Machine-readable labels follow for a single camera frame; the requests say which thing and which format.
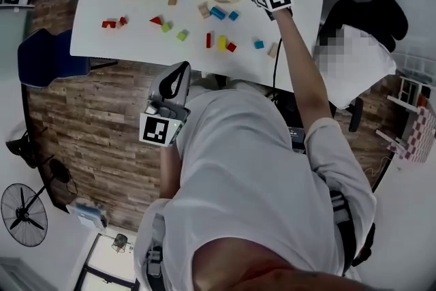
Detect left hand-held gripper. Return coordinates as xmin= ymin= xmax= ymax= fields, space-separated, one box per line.
xmin=138 ymin=60 xmax=193 ymax=149

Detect coloured wooden blocks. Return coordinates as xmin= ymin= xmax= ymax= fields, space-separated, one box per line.
xmin=101 ymin=0 xmax=239 ymax=52

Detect person's left forearm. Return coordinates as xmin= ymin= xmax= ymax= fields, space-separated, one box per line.
xmin=158 ymin=144 xmax=183 ymax=200

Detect person's right forearm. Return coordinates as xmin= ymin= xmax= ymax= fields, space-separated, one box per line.
xmin=274 ymin=10 xmax=337 ymax=140

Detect person's white shirt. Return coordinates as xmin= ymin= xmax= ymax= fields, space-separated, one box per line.
xmin=133 ymin=88 xmax=377 ymax=291

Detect black office chair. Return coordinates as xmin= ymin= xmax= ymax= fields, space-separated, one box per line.
xmin=268 ymin=0 xmax=409 ymax=134

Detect blue chair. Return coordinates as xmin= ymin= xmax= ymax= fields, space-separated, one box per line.
xmin=17 ymin=28 xmax=119 ymax=89

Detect black waist device box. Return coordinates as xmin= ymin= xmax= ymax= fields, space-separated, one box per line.
xmin=287 ymin=125 xmax=307 ymax=154

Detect white pillow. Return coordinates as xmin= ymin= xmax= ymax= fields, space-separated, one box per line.
xmin=312 ymin=23 xmax=398 ymax=110

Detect clear plastic storage box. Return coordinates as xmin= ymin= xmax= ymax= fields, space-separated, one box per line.
xmin=66 ymin=200 xmax=108 ymax=229

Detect black folded stand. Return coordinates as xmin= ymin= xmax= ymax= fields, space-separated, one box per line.
xmin=5 ymin=127 xmax=48 ymax=170

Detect black standing floor fan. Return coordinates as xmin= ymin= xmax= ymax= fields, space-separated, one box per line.
xmin=0 ymin=155 xmax=78 ymax=248

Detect white rack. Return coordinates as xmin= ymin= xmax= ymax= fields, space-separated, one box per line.
xmin=386 ymin=75 xmax=432 ymax=115

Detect person's face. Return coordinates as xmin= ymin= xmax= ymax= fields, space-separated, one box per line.
xmin=192 ymin=236 xmax=386 ymax=291

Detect red white checkered cloth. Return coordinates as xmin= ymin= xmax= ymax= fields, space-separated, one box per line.
xmin=396 ymin=105 xmax=436 ymax=164

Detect black bag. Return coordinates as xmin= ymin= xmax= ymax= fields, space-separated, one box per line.
xmin=350 ymin=221 xmax=377 ymax=267

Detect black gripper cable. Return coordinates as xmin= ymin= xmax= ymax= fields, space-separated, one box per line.
xmin=270 ymin=37 xmax=283 ymax=103

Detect grey black harness strap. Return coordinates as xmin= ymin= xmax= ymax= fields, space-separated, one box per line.
xmin=145 ymin=214 xmax=168 ymax=291
xmin=328 ymin=189 xmax=357 ymax=275

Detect white rail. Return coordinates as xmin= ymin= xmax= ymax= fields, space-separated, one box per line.
xmin=374 ymin=128 xmax=409 ymax=156

